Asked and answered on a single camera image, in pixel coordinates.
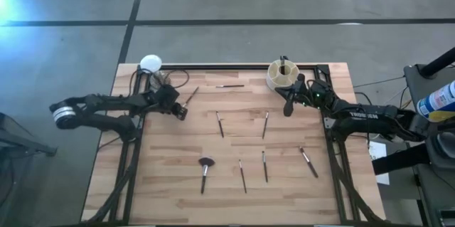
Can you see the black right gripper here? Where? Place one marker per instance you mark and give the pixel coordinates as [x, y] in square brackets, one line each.
[308, 99]

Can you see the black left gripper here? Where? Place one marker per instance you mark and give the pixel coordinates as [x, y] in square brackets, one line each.
[173, 106]

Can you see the thin black makeup brush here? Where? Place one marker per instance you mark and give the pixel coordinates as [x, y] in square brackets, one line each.
[192, 95]
[242, 176]
[230, 86]
[308, 162]
[265, 125]
[220, 124]
[264, 166]

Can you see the black spoolie makeup brush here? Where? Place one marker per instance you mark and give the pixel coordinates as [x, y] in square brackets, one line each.
[283, 64]

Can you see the large powder makeup brush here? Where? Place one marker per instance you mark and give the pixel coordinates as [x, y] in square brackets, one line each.
[204, 175]

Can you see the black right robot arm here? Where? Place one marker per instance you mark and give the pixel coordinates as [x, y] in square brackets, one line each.
[369, 116]

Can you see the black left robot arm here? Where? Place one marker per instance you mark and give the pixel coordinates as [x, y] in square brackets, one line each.
[106, 111]

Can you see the cream round brush organizer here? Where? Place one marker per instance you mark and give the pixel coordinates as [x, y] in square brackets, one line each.
[275, 77]

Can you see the white mushroom table lamp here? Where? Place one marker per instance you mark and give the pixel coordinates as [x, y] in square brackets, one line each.
[151, 63]

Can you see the white paper sheet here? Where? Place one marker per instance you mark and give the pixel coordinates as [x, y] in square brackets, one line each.
[376, 150]

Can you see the grey cart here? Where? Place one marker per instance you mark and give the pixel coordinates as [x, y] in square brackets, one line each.
[414, 84]

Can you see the blue white spray can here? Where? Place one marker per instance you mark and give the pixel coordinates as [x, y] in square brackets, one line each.
[439, 100]

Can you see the black pole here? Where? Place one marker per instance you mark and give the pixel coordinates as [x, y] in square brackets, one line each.
[439, 63]

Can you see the grey metal stand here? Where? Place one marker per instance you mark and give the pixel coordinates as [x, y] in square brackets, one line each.
[25, 141]

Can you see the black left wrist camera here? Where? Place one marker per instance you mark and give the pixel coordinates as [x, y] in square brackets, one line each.
[167, 93]

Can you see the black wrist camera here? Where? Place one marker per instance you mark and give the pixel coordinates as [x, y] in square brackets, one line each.
[321, 90]
[167, 93]

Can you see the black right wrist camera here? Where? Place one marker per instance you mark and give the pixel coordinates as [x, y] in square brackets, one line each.
[321, 90]

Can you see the black aluminium table frame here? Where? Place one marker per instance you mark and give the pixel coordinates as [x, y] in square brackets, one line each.
[231, 67]

